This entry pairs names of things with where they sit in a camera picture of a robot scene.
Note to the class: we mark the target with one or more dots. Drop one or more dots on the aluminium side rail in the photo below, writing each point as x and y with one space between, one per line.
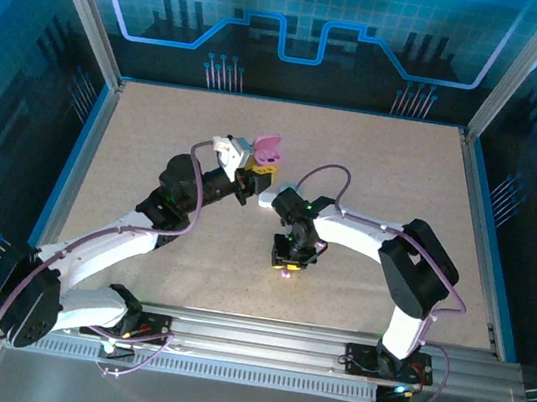
474 191
95 134

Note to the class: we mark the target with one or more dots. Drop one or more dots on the aluminium front rail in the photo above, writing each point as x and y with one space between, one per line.
253 335

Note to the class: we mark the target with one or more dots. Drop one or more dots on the pink charging case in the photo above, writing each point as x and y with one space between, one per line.
268 141

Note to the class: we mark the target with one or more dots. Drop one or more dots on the aluminium frame post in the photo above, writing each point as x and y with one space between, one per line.
520 72
85 7

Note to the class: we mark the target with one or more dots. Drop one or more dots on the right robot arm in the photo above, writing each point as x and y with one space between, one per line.
415 268

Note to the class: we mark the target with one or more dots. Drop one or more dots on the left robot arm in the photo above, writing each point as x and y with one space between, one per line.
105 242

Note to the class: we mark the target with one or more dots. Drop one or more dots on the white charging case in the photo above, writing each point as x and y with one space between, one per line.
266 199

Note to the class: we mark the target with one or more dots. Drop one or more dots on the pink earbud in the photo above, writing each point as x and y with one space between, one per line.
284 275

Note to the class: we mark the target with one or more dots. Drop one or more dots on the aluminium right frame post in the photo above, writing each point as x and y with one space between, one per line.
520 72

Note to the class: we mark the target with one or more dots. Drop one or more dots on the aluminium left frame post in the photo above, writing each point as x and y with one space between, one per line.
85 7

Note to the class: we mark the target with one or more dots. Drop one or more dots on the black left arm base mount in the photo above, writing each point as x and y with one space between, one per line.
154 325

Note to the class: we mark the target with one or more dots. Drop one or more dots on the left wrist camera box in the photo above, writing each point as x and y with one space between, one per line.
230 152

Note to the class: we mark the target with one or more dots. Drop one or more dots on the black connector box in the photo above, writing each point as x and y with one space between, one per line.
390 398

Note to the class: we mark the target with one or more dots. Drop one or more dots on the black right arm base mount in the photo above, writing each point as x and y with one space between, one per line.
361 361

